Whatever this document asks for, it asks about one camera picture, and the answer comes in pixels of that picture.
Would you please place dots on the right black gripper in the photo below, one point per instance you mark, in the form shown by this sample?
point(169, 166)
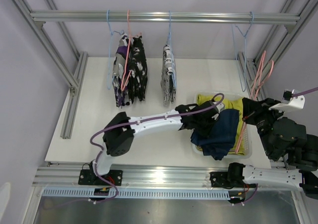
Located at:
point(251, 108)

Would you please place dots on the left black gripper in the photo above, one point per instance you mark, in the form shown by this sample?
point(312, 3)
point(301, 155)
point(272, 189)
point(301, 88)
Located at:
point(205, 132)

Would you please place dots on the yellow-green trousers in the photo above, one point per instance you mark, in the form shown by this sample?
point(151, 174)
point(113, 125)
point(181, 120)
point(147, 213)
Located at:
point(235, 104)

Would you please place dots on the pink wire hanger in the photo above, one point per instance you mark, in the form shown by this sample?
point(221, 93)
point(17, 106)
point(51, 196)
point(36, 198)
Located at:
point(257, 85)
point(124, 80)

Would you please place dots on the navy blue trousers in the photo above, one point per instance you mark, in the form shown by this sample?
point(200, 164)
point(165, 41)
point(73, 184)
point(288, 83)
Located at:
point(222, 136)

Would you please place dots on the white newspaper print trousers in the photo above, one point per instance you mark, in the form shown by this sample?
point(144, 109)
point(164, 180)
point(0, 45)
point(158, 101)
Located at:
point(168, 76)

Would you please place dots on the light blue wire hanger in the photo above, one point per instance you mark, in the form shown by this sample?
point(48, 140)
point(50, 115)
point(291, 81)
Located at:
point(112, 32)
point(243, 79)

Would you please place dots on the black white floral trousers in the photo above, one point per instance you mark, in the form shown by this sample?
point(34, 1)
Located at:
point(138, 78)

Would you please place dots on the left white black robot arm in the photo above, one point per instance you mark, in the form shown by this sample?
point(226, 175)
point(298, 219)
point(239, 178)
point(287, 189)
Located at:
point(117, 137)

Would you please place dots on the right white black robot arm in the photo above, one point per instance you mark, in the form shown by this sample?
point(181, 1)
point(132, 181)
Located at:
point(279, 136)

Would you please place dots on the purple grey patterned trousers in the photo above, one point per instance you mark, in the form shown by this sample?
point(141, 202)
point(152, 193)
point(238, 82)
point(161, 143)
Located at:
point(121, 97)

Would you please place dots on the white plastic basket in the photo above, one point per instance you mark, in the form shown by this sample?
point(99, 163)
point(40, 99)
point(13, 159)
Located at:
point(246, 145)

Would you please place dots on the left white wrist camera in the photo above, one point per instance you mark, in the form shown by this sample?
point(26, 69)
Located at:
point(218, 105)

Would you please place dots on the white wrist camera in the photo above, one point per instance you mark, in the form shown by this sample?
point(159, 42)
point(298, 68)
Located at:
point(291, 102)
point(218, 105)

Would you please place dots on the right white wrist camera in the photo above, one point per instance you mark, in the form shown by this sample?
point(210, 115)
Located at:
point(291, 102)

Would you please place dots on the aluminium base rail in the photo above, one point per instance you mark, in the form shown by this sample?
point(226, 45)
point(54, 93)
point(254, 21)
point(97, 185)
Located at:
point(160, 177)

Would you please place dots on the aluminium frame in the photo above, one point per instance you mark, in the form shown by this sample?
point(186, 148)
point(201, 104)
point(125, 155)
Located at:
point(88, 107)

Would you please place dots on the slotted cable duct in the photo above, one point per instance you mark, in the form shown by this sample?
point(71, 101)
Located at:
point(126, 193)

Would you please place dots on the aluminium hanging rail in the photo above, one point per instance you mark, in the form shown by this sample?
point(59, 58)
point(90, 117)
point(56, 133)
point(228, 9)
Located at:
point(155, 16)

